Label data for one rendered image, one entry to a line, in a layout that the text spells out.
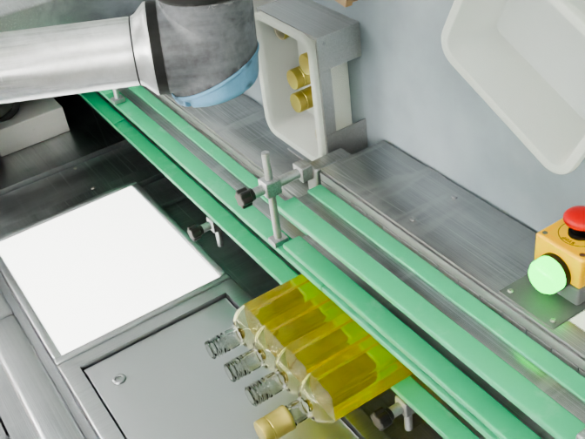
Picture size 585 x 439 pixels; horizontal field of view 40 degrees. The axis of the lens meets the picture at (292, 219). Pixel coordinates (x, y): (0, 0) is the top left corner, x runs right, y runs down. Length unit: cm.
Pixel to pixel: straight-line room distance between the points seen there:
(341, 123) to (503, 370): 53
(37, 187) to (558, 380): 135
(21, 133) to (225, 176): 77
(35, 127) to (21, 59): 108
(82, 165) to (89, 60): 100
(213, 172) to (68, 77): 51
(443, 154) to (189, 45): 41
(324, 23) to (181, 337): 57
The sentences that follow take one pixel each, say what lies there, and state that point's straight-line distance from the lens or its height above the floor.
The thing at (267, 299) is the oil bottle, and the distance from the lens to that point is 121.
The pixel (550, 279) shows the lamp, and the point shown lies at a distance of 96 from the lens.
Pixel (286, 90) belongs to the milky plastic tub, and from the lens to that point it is 141.
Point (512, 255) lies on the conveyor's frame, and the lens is 106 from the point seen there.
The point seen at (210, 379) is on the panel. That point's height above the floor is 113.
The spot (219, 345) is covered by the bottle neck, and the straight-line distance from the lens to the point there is 118.
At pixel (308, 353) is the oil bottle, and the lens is 111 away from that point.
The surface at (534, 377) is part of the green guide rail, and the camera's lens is 94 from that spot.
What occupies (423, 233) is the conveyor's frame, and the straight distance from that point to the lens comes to 109.
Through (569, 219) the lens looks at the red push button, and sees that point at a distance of 97.
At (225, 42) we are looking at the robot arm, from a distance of 100.
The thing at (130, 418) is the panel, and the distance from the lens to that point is 131.
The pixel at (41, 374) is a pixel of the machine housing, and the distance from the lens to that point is 143.
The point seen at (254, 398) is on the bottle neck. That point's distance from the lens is 110.
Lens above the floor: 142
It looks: 23 degrees down
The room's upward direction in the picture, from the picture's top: 116 degrees counter-clockwise
